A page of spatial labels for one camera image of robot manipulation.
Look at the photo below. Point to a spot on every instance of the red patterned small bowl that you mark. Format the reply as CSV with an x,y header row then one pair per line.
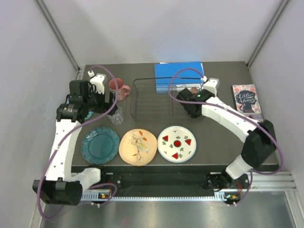
x,y
194,90

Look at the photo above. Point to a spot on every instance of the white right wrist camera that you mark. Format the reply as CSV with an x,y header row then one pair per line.
x,y
212,85

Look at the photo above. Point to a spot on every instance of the white watermelon plate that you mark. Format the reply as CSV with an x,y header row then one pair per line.
x,y
176,144

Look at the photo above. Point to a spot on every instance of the clear plastic cup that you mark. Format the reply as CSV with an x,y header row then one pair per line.
x,y
117,117

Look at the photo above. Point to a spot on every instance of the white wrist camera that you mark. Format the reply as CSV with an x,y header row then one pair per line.
x,y
97,80
212,85

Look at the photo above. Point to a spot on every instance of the teal cat ear headphones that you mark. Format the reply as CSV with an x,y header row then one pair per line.
x,y
89,115

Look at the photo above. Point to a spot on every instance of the Little Women book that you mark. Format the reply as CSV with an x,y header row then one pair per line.
x,y
246,100

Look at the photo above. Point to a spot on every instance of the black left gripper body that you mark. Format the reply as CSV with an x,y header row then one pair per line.
x,y
97,101

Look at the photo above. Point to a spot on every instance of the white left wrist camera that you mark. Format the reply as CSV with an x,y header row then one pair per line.
x,y
97,80

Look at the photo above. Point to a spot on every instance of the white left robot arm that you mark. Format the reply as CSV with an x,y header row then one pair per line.
x,y
57,185

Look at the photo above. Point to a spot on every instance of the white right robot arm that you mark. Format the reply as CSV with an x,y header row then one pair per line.
x,y
258,137

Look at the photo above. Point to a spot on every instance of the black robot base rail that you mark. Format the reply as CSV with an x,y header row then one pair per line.
x,y
170,180

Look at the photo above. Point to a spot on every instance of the teal scalloped plate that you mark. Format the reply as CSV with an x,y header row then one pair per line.
x,y
100,145

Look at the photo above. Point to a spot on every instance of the black wire dish rack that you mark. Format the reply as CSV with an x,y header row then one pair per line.
x,y
151,101

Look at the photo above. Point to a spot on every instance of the peach bird plate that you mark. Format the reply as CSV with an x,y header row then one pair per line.
x,y
138,147

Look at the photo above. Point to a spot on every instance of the pink ghost mug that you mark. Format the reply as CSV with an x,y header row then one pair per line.
x,y
123,89

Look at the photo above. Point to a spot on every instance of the red illustrated book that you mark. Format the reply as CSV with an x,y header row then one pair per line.
x,y
257,117

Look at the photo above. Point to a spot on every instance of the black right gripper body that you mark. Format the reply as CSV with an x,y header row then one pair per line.
x,y
192,116

